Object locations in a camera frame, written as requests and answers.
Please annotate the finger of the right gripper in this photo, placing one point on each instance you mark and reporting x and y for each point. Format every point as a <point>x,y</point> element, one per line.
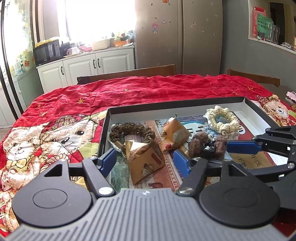
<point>243,147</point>
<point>214,169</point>

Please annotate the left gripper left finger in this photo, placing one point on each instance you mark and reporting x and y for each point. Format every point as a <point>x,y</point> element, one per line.
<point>96,171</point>

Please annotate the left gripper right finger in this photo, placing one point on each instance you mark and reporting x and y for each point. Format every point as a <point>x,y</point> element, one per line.
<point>193,173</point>

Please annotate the light blue knitted scrunchie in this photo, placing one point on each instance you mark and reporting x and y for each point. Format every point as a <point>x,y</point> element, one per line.
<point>212,134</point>

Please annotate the cream knitted scrunchie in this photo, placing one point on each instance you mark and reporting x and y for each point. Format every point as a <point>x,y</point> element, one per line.
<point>222,121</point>

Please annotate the brown fuzzy claw clip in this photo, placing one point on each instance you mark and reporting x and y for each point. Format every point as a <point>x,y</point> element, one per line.
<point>201,146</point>

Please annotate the brown pyramid paper packet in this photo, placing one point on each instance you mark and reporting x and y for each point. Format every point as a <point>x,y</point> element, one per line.
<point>173,135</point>

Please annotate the brown braided scrunchie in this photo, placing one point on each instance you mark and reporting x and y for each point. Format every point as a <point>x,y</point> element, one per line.
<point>119,131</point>

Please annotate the pink scalloped paper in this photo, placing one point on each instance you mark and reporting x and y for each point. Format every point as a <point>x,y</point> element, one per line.
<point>291,95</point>

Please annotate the red quilted bear blanket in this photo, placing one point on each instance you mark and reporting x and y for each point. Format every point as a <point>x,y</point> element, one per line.
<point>66,123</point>

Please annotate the black shallow cardboard box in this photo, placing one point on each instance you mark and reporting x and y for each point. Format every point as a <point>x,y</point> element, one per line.
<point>253,119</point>

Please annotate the dark wooden chair back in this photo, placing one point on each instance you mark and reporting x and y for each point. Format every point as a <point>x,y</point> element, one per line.
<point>165,70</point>

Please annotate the white kitchen cabinet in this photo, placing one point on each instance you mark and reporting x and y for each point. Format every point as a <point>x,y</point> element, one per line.
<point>64,72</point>

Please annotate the green paper sign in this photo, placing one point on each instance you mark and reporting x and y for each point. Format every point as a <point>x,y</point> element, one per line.
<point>264,27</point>

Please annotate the white mug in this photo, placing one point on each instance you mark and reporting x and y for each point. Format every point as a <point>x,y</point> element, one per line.
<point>71,51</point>

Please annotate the steel double-door refrigerator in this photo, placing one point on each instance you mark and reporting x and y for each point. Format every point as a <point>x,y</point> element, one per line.
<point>187,34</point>

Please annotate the beige plastic basin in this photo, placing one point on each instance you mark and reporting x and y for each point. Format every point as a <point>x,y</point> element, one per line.
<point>101,45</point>

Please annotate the orange bowl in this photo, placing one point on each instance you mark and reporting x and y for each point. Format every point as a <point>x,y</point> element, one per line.
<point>121,43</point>

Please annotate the black microwave oven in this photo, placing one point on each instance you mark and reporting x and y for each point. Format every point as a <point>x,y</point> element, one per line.
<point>47,52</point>

